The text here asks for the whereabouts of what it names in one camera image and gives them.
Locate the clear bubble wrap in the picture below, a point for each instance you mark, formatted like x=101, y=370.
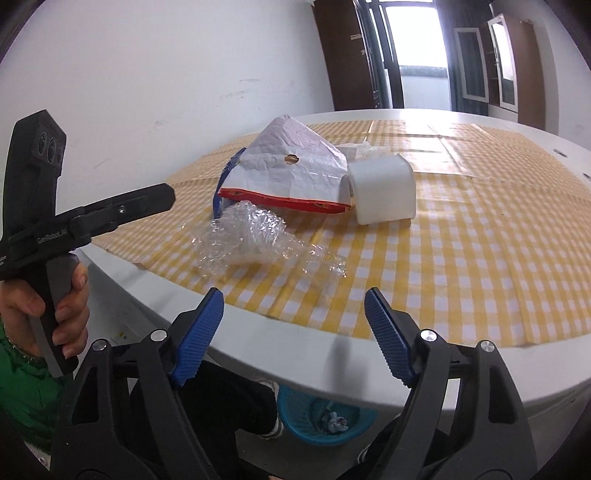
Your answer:
x=249, y=235

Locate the dark curtain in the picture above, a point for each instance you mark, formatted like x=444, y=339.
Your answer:
x=450, y=18

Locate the crumpled paper scraps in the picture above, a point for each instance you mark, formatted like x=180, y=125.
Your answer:
x=334, y=422

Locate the blue plastic basket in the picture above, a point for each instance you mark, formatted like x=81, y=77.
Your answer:
x=300, y=415

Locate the person's left forearm green sleeve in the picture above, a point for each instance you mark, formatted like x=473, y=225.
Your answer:
x=23, y=397

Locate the person's left hand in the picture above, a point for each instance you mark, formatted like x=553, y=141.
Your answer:
x=18, y=309

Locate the glass balcony door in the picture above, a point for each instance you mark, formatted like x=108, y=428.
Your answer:
x=415, y=37

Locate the white shoe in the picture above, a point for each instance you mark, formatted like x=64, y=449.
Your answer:
x=276, y=427
x=362, y=454

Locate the white plastic bag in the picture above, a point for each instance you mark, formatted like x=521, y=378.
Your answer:
x=286, y=180

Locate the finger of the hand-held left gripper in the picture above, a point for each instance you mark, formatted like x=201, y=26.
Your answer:
x=138, y=198

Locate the white table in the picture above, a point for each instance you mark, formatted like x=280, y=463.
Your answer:
x=323, y=357

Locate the yellow checkered tablecloth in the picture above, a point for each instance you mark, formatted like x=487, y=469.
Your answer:
x=461, y=254

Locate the dark brown wardrobe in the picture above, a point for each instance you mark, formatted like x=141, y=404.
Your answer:
x=341, y=60

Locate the brown cabinet with glass doors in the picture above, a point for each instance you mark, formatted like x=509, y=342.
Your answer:
x=526, y=69

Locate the blue plastic bag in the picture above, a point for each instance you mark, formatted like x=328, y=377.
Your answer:
x=224, y=180

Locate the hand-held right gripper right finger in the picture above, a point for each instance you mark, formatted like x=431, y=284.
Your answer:
x=388, y=339

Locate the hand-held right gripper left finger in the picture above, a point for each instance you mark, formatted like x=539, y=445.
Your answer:
x=203, y=339

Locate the white folded cloth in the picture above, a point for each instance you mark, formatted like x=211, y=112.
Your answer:
x=383, y=194

